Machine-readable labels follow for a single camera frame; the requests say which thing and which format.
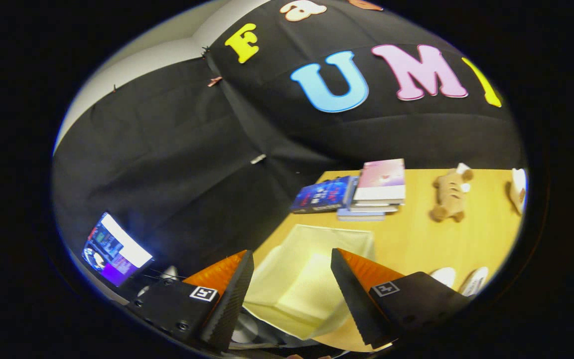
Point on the blue cover book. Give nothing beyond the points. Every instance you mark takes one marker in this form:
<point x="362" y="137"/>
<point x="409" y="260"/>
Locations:
<point x="324" y="194"/>

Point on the wooden clothes peg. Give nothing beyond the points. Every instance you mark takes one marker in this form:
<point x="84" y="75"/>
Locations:
<point x="215" y="81"/>

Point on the white plush toy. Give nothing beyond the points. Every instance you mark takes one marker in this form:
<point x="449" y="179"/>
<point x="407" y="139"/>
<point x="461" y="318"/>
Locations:
<point x="518" y="192"/>

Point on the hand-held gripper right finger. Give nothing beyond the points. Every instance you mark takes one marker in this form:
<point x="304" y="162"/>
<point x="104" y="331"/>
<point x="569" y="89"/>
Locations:
<point x="354" y="299"/>

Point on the cream fabric storage box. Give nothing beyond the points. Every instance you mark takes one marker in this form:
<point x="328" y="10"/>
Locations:
<point x="297" y="284"/>

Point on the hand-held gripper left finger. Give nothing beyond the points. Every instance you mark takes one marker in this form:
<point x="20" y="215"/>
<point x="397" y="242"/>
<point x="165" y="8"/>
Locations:
<point x="229" y="299"/>

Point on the brown plush toy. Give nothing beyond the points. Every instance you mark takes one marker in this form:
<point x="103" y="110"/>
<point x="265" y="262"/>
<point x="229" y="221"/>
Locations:
<point x="450" y="194"/>

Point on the pink cover book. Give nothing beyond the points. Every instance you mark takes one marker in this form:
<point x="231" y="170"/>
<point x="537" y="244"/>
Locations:
<point x="381" y="177"/>

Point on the computer monitor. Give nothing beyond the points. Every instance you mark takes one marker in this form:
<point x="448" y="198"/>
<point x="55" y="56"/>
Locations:
<point x="115" y="252"/>

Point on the white sneaker shoe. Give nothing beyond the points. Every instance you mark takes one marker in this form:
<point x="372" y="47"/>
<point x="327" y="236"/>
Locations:
<point x="475" y="281"/>
<point x="444" y="275"/>

